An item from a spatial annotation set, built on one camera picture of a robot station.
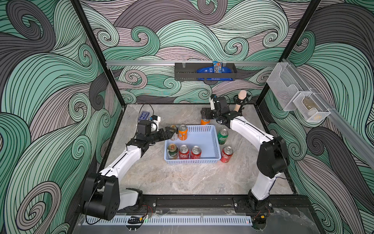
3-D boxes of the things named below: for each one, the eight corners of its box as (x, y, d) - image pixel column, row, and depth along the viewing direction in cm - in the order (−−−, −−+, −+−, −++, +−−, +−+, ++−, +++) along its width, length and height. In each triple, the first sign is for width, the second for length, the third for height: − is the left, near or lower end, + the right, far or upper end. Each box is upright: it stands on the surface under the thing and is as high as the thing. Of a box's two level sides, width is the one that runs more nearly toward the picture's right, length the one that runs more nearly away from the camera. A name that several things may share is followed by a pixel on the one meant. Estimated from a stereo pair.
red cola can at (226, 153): (219, 163, 90) (223, 155, 81) (218, 154, 94) (221, 146, 85) (229, 163, 90) (234, 155, 81) (227, 154, 94) (232, 146, 85)
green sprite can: (216, 146, 98) (219, 138, 90) (215, 137, 102) (217, 128, 94) (225, 146, 98) (229, 138, 90) (224, 137, 102) (227, 128, 94)
